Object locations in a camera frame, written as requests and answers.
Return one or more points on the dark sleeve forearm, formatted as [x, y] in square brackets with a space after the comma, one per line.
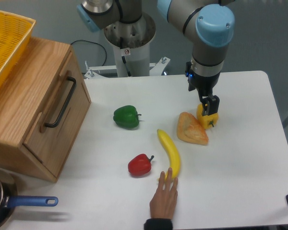
[158, 224]

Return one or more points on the red bell pepper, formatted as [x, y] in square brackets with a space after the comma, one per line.
[140, 165]

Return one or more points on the wooden drawer cabinet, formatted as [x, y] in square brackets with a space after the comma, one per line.
[23, 97]

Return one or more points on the yellow plastic basket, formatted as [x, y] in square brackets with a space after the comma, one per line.
[15, 33]

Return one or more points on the green bell pepper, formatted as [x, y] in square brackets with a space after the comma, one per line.
[126, 117]

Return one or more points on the wooden top drawer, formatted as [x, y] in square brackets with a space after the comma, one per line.
[56, 127]

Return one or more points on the yellow bell pepper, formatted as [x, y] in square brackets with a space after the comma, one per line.
[206, 121]

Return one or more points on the yellow banana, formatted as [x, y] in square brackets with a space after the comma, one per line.
[172, 152]

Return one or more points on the blue-handled frying pan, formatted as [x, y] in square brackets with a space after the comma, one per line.
[10, 199]

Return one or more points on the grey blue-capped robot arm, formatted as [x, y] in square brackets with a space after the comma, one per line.
[208, 24]

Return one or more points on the toasted bread pastry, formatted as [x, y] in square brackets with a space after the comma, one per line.
[190, 130]

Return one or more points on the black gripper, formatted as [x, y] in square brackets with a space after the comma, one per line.
[204, 85]

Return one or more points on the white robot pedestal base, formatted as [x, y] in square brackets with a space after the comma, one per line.
[131, 47]

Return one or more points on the bare human hand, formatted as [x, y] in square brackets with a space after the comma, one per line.
[164, 201]

